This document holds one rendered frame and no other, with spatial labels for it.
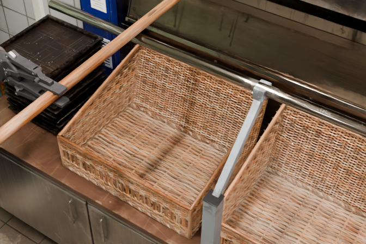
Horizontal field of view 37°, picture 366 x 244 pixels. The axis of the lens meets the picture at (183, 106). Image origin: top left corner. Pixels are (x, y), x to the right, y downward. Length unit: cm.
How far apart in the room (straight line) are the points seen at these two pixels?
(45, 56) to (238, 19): 70
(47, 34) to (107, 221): 73
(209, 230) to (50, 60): 87
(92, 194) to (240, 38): 73
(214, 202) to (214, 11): 72
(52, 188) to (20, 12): 88
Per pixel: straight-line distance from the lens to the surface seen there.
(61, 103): 134
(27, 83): 142
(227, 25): 184
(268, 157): 193
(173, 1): 164
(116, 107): 210
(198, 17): 189
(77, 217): 208
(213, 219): 143
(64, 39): 208
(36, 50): 204
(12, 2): 258
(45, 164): 202
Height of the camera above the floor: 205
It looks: 42 degrees down
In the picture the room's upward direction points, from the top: 1 degrees clockwise
